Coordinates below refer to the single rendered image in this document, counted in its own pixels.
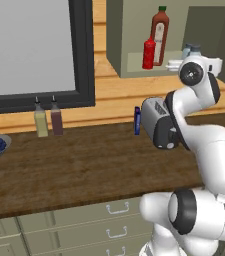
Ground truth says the olive base cabinet door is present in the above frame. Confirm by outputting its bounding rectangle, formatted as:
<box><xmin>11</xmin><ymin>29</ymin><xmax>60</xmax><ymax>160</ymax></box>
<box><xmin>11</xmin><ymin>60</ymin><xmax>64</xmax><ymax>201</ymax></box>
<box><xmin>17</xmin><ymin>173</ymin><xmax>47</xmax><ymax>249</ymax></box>
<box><xmin>0</xmin><ymin>234</ymin><xmax>30</xmax><ymax>256</ymax></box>

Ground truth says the yellow condiment bottle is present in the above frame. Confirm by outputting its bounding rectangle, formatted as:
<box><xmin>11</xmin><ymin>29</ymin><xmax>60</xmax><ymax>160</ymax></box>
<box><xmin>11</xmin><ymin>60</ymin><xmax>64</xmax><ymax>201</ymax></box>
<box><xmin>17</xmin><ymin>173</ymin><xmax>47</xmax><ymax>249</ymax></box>
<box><xmin>33</xmin><ymin>96</ymin><xmax>50</xmax><ymax>138</ymax></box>

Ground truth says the grey blue shaker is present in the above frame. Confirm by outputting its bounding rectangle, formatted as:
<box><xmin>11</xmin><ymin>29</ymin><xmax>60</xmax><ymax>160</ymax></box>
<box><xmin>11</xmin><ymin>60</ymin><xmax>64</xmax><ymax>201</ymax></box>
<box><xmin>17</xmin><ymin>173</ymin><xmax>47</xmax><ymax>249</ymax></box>
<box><xmin>181</xmin><ymin>42</ymin><xmax>203</xmax><ymax>61</ymax></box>

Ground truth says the black framed window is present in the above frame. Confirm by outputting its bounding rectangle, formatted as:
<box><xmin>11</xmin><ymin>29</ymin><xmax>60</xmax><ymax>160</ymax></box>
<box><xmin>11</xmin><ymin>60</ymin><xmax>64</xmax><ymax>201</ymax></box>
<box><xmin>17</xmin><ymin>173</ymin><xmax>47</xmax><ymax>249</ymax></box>
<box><xmin>0</xmin><ymin>0</ymin><xmax>96</xmax><ymax>116</ymax></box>

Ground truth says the silver drawer handle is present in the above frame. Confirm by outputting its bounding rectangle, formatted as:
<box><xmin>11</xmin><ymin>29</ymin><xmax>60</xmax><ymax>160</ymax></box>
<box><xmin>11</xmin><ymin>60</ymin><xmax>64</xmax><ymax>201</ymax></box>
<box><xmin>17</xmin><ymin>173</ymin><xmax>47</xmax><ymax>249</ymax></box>
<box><xmin>105</xmin><ymin>246</ymin><xmax>127</xmax><ymax>256</ymax></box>
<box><xmin>105</xmin><ymin>201</ymin><xmax>131</xmax><ymax>215</ymax></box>
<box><xmin>105</xmin><ymin>226</ymin><xmax>129</xmax><ymax>239</ymax></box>

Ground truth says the grey and black toaster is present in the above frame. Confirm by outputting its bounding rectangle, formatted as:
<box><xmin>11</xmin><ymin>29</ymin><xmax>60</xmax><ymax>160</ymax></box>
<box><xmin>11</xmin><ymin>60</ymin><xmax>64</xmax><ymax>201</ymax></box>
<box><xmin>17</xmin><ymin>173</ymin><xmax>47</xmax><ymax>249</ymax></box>
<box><xmin>140</xmin><ymin>96</ymin><xmax>182</xmax><ymax>151</ymax></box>

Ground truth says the large red sauce bottle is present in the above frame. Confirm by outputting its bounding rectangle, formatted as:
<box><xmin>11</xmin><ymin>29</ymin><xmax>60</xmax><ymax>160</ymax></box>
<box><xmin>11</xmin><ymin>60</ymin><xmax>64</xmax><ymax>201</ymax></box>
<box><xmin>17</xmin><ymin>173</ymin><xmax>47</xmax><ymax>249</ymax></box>
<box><xmin>150</xmin><ymin>5</ymin><xmax>170</xmax><ymax>67</ymax></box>

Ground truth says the brown condiment bottle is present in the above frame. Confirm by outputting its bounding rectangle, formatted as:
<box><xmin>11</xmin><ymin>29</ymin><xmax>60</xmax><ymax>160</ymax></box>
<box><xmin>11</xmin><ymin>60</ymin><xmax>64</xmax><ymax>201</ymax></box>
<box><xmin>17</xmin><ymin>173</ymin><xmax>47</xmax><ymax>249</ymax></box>
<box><xmin>49</xmin><ymin>95</ymin><xmax>65</xmax><ymax>137</ymax></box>

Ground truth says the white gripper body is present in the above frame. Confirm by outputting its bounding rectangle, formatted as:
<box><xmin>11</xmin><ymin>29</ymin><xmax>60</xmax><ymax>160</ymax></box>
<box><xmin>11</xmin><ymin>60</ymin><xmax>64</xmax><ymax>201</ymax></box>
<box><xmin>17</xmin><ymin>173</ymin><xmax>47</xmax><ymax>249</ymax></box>
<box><xmin>165</xmin><ymin>58</ymin><xmax>185</xmax><ymax>72</ymax></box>

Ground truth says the small red condiment bottle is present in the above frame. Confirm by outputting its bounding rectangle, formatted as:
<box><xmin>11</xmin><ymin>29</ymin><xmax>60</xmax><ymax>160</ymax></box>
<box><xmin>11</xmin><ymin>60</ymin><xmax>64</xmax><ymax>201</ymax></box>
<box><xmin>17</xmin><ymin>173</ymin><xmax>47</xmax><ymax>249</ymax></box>
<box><xmin>141</xmin><ymin>35</ymin><xmax>157</xmax><ymax>71</ymax></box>

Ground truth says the olive open wall cabinet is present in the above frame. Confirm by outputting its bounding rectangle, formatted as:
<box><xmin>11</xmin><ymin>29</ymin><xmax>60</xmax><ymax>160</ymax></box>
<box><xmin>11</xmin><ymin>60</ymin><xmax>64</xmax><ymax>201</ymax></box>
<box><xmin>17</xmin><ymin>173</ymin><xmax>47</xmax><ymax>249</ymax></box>
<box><xmin>105</xmin><ymin>0</ymin><xmax>225</xmax><ymax>80</ymax></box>

